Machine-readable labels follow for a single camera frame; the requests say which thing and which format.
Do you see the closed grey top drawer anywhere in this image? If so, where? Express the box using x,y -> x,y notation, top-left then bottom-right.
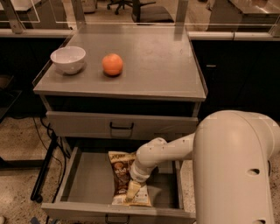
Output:
46,111 -> 198,141

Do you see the white ceramic bowl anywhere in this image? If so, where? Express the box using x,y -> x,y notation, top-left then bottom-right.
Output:
50,46 -> 86,74

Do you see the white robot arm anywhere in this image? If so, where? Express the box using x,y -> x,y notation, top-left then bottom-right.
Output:
130,110 -> 280,224

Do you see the black office chair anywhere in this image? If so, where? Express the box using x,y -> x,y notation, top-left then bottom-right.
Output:
107,0 -> 174,24

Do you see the black table leg frame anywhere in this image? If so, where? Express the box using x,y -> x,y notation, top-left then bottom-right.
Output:
0,119 -> 70,203

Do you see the orange fruit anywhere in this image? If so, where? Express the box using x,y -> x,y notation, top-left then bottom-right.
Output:
101,53 -> 123,76

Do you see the grey drawer cabinet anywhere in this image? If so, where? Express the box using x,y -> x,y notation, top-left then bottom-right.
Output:
34,24 -> 207,224

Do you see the open grey middle drawer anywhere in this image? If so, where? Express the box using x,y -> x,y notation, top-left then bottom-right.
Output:
42,148 -> 196,224

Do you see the brown chip bag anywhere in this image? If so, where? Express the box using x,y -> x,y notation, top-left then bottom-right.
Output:
108,151 -> 151,207

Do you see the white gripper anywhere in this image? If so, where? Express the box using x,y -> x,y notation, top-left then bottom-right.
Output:
125,161 -> 154,202

